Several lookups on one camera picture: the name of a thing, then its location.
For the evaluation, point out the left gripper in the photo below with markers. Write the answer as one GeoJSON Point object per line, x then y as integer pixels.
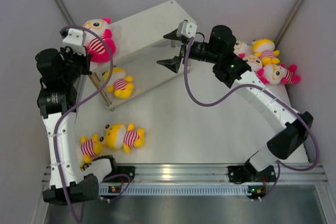
{"type": "Point", "coordinates": [66, 52]}

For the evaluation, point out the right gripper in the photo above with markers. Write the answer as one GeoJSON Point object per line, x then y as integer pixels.
{"type": "Point", "coordinates": [172, 64]}

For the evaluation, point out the pink plush toy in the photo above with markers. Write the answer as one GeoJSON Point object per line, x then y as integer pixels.
{"type": "Point", "coordinates": [241, 49]}
{"type": "Point", "coordinates": [94, 46]}
{"type": "Point", "coordinates": [254, 62]}
{"type": "Point", "coordinates": [279, 74]}

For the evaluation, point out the yellow plush toy floor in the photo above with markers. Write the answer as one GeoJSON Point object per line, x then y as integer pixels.
{"type": "Point", "coordinates": [126, 137]}

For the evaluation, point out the yellow plush toy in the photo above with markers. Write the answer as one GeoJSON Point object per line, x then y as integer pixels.
{"type": "Point", "coordinates": [120, 84]}
{"type": "Point", "coordinates": [90, 149]}

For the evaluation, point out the yellow plush toy corner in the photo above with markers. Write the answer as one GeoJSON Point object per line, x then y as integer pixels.
{"type": "Point", "coordinates": [265, 50]}

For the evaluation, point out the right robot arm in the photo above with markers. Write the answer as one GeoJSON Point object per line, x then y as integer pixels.
{"type": "Point", "coordinates": [291, 128]}

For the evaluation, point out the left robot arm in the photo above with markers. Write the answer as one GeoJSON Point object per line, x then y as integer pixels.
{"type": "Point", "coordinates": [57, 102]}

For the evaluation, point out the white two-tier shelf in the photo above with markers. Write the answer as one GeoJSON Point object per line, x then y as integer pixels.
{"type": "Point", "coordinates": [140, 44]}

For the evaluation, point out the yellow plush toy on shelf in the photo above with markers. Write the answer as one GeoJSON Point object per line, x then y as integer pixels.
{"type": "Point", "coordinates": [120, 84]}

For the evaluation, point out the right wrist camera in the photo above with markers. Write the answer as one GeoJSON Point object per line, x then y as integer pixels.
{"type": "Point", "coordinates": [186, 29]}

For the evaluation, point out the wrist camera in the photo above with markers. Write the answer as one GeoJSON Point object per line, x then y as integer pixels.
{"type": "Point", "coordinates": [186, 29]}
{"type": "Point", "coordinates": [75, 39]}

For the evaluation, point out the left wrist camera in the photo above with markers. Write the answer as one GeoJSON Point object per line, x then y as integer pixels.
{"type": "Point", "coordinates": [75, 39]}

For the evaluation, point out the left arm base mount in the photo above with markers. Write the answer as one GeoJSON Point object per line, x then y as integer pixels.
{"type": "Point", "coordinates": [126, 170]}

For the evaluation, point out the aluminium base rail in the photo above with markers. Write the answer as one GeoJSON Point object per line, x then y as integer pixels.
{"type": "Point", "coordinates": [200, 180]}

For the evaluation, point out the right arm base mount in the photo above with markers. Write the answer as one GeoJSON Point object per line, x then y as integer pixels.
{"type": "Point", "coordinates": [240, 174]}

